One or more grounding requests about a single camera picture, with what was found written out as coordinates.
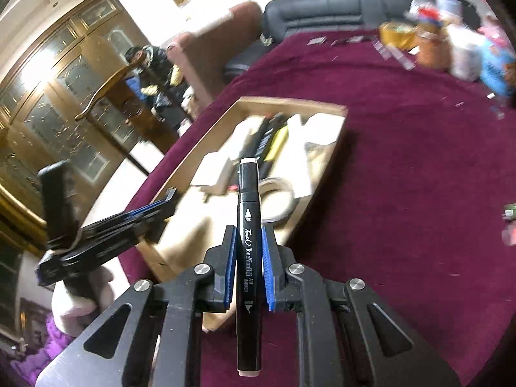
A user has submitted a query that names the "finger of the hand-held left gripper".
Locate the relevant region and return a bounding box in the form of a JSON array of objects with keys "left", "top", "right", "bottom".
[
  {"left": 86, "top": 188, "right": 179, "bottom": 230},
  {"left": 80, "top": 212, "right": 176, "bottom": 253}
]

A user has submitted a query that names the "wooden tray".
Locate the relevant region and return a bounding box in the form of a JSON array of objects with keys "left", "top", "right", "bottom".
[{"left": 135, "top": 96, "right": 349, "bottom": 333}]

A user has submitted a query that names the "yellow container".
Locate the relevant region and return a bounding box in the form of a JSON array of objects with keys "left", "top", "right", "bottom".
[{"left": 379, "top": 22, "right": 421, "bottom": 52}]

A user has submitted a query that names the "black leather sofa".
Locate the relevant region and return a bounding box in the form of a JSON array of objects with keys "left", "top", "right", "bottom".
[{"left": 223, "top": 0, "right": 422, "bottom": 82}]

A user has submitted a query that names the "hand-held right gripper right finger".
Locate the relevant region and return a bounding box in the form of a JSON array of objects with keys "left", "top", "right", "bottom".
[{"left": 260, "top": 226, "right": 462, "bottom": 387}]

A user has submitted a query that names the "black marker with white ends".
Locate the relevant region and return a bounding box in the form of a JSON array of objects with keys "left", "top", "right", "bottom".
[{"left": 235, "top": 157, "right": 265, "bottom": 377}]

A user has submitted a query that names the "wooden glass cabinet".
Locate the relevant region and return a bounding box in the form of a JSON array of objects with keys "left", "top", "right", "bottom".
[{"left": 0, "top": 0, "right": 172, "bottom": 230}]

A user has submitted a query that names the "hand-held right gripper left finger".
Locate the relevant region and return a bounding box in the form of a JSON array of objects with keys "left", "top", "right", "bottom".
[{"left": 35, "top": 226, "right": 238, "bottom": 387}]

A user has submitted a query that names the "wooden chair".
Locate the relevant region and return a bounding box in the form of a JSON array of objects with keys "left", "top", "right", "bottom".
[{"left": 74, "top": 64, "right": 196, "bottom": 175}]

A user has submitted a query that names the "orange jar with red lid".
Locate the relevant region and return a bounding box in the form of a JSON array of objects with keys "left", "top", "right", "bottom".
[{"left": 415, "top": 8, "right": 451, "bottom": 70}]

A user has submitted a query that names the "white plastic tub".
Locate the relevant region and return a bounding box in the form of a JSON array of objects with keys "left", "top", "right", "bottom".
[{"left": 447, "top": 24, "right": 485, "bottom": 82}]

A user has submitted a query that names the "person's left hand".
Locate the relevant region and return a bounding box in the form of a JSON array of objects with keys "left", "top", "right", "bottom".
[{"left": 52, "top": 265, "right": 116, "bottom": 337}]

